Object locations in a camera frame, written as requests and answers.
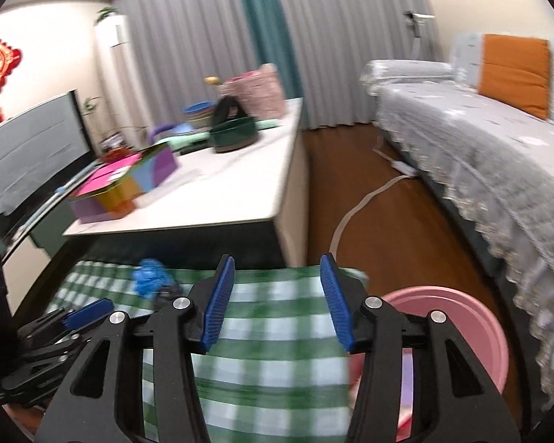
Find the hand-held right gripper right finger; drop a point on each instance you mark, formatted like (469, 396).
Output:
(338, 307)

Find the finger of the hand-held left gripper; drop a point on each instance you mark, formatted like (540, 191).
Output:
(46, 369)
(90, 311)

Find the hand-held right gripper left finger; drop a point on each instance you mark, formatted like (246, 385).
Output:
(217, 307)

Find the pink plastic basin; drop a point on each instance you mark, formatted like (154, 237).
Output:
(457, 323)

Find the green checked tablecloth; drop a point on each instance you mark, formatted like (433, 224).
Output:
(272, 323)

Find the blue crumpled plastic cover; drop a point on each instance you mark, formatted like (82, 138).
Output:
(151, 277)

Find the dark television stand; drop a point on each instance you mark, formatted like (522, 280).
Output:
(46, 235)

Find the pink top multicolour tin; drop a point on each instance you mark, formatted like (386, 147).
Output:
(104, 194)

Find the white coffee table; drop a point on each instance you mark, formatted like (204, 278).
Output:
(240, 184)

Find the open multicolour tin box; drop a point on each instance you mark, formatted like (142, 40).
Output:
(159, 166)

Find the white power strip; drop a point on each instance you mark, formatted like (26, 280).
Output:
(404, 168)

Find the red teapot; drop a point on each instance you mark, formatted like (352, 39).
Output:
(119, 154)

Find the flat screen television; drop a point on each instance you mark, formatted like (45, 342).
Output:
(32, 157)

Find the dark green bowl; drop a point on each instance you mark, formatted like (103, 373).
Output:
(234, 136)

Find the light blue plate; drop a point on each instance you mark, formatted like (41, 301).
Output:
(182, 129)

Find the purple plastic container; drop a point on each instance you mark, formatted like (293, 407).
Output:
(159, 130)

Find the mint green tray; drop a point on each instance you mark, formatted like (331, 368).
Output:
(267, 124)

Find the stack of coloured bowls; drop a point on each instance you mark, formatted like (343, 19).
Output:
(201, 115)

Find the black curved lid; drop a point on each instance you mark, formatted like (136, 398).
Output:
(228, 110)

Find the bamboo plant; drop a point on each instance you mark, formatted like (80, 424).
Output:
(91, 105)

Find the grey quilted sofa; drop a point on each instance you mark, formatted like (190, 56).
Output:
(498, 170)

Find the pink lace basket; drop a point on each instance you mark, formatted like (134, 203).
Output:
(256, 92)

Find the yellow toy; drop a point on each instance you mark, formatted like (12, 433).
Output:
(212, 81)

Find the white standing air conditioner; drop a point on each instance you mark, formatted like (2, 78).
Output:
(117, 78)

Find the grey curtain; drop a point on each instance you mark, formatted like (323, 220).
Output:
(180, 32)
(351, 32)

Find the teal curtain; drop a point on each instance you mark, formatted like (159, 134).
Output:
(270, 32)

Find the white floor lamp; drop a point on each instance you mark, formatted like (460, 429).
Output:
(418, 32)

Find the orange cushion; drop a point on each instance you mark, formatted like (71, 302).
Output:
(514, 76)

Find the green potted plant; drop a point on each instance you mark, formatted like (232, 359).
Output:
(107, 14)

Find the small photo frame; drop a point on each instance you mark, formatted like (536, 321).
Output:
(111, 140)

